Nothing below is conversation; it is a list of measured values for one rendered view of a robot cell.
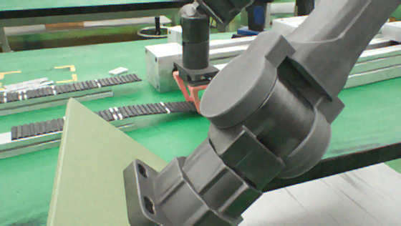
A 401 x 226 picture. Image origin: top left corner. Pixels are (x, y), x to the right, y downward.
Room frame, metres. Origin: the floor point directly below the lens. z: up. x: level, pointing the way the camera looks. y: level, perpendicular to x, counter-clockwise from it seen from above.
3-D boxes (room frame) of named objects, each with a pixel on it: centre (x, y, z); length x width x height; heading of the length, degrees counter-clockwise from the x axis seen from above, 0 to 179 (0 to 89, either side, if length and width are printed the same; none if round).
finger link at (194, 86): (0.72, 0.00, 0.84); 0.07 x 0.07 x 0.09; 26
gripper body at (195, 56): (0.74, 0.01, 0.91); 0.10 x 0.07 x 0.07; 26
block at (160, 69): (0.90, 0.08, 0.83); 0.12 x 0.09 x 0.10; 26
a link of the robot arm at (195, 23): (0.74, 0.01, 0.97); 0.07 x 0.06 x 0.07; 7
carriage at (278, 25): (1.11, -0.31, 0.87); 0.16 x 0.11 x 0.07; 116
